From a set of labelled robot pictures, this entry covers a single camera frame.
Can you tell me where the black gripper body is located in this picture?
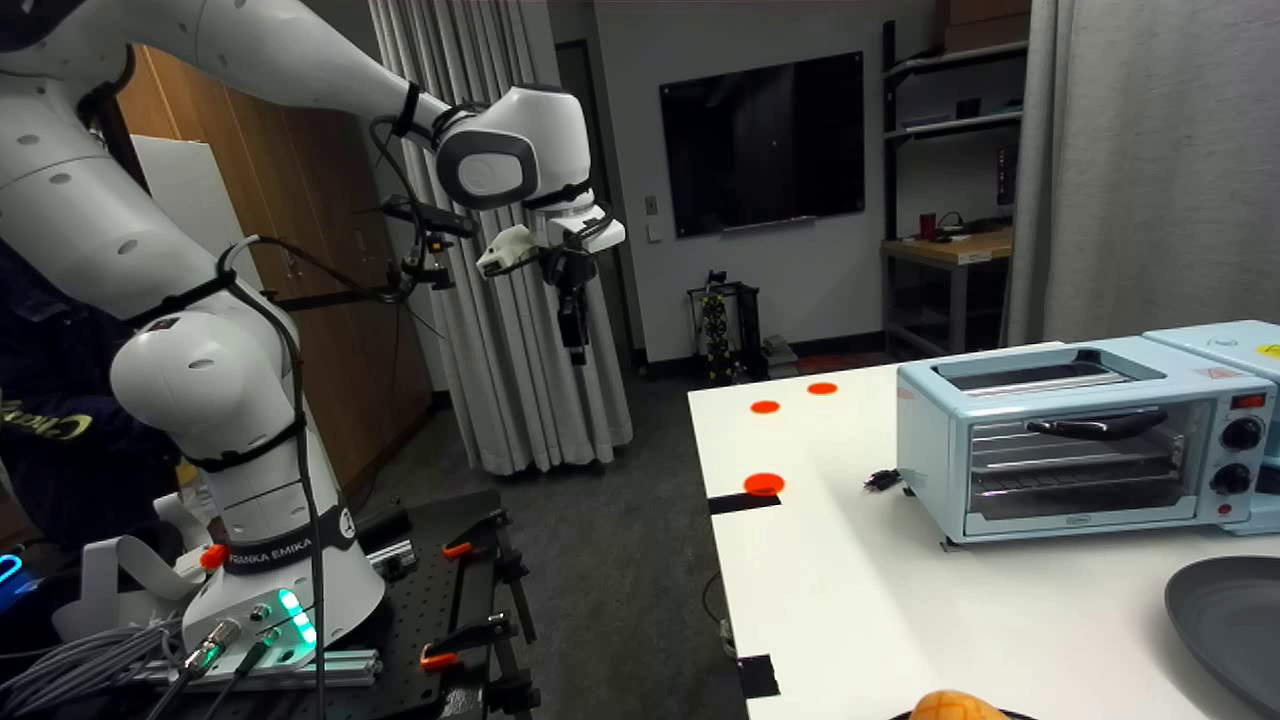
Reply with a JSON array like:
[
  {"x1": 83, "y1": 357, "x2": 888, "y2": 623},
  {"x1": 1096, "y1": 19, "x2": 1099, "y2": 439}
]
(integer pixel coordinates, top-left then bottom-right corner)
[{"x1": 542, "y1": 245, "x2": 600, "y2": 322}]

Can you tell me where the green lit robot base box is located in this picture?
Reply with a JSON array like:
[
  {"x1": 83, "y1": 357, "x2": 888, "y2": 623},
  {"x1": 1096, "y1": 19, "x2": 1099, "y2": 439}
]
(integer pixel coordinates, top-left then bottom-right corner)
[{"x1": 178, "y1": 583, "x2": 394, "y2": 694}]

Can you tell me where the white pleated curtain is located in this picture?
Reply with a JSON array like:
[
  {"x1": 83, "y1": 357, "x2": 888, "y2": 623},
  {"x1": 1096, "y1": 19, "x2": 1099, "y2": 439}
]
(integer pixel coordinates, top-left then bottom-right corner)
[{"x1": 363, "y1": 0, "x2": 641, "y2": 481}]

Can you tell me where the black floor device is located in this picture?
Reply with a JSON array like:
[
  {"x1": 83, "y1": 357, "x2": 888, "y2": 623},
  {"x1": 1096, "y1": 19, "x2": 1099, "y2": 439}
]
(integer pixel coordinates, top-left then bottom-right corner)
[{"x1": 683, "y1": 267, "x2": 773, "y2": 393}]

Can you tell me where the brown wooden cabinet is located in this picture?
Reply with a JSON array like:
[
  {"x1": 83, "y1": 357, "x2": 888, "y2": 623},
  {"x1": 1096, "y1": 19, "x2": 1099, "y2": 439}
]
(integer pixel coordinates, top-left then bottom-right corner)
[{"x1": 112, "y1": 44, "x2": 436, "y2": 506}]

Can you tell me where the light blue toaster oven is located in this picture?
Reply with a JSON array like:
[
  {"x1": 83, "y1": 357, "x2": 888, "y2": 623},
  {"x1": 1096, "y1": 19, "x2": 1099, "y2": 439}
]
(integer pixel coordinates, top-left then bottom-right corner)
[{"x1": 892, "y1": 316, "x2": 1280, "y2": 554}]

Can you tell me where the wooden desk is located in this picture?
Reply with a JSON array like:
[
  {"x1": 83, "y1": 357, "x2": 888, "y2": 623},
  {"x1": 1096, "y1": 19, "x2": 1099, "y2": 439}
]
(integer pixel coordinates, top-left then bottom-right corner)
[{"x1": 885, "y1": 230, "x2": 1018, "y2": 352}]

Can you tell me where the white board panel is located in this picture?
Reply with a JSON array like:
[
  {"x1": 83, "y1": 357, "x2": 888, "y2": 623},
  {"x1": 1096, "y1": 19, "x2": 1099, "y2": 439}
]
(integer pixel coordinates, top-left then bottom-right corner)
[{"x1": 123, "y1": 134, "x2": 272, "y2": 303}]

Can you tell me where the black shelf unit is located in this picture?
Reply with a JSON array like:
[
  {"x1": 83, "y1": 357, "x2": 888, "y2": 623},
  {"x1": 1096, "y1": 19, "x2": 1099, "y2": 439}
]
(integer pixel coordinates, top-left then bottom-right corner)
[{"x1": 878, "y1": 15, "x2": 1037, "y2": 357}]

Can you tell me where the brown cardboard box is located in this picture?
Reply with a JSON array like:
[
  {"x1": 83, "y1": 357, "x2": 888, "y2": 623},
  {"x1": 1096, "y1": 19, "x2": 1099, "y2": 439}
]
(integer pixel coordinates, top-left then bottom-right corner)
[{"x1": 935, "y1": 0, "x2": 1033, "y2": 58}]

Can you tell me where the person in dark clothes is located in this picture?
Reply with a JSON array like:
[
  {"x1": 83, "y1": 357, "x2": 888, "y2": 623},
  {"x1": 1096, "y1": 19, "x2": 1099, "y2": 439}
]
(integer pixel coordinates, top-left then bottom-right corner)
[{"x1": 0, "y1": 238, "x2": 185, "y2": 575}]

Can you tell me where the round orange fruit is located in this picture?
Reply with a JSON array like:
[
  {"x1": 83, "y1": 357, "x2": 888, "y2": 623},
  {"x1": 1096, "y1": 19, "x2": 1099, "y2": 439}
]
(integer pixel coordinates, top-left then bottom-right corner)
[{"x1": 909, "y1": 688, "x2": 1014, "y2": 720}]

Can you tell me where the pale grey wide curtain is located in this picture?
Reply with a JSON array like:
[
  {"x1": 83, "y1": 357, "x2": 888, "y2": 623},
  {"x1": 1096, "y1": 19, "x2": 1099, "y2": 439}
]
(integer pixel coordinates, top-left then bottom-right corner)
[{"x1": 1005, "y1": 0, "x2": 1280, "y2": 352}]

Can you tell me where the blue glowing device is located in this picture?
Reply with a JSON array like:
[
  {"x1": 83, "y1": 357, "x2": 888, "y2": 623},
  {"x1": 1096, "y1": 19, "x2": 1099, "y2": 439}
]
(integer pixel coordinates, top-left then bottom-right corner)
[{"x1": 0, "y1": 548, "x2": 44, "y2": 618}]

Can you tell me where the black round plate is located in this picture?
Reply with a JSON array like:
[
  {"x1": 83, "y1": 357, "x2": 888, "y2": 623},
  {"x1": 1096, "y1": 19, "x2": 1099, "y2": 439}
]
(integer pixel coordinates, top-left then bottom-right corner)
[{"x1": 1161, "y1": 558, "x2": 1280, "y2": 720}]

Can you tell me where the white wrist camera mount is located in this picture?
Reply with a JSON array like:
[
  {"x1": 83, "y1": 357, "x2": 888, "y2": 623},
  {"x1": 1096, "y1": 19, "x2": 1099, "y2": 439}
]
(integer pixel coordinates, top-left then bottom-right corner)
[{"x1": 478, "y1": 206, "x2": 630, "y2": 280}]

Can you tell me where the black camera on stand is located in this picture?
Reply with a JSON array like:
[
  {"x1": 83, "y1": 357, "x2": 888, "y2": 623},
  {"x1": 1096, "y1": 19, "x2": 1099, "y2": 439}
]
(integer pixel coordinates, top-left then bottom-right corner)
[{"x1": 276, "y1": 197, "x2": 483, "y2": 316}]

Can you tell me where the black wall monitor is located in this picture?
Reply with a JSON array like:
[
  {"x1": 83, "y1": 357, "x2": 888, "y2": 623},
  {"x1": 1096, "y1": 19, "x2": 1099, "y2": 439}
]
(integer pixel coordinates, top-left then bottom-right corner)
[{"x1": 655, "y1": 48, "x2": 871, "y2": 245}]

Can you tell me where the black clamp with orange handle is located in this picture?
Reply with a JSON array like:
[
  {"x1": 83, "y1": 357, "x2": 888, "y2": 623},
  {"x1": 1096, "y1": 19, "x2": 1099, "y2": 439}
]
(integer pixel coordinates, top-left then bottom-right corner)
[
  {"x1": 436, "y1": 511, "x2": 538, "y2": 644},
  {"x1": 418, "y1": 613, "x2": 546, "y2": 720}
]

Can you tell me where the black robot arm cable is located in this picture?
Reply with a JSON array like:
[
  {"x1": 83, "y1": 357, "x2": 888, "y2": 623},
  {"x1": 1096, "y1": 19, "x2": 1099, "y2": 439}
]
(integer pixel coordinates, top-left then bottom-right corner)
[{"x1": 212, "y1": 75, "x2": 465, "y2": 714}]

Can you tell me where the grey cable bundle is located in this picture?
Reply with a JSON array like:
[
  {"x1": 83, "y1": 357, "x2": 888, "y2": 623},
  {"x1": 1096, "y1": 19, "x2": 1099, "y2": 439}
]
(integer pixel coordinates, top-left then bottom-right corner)
[{"x1": 0, "y1": 618, "x2": 185, "y2": 720}]

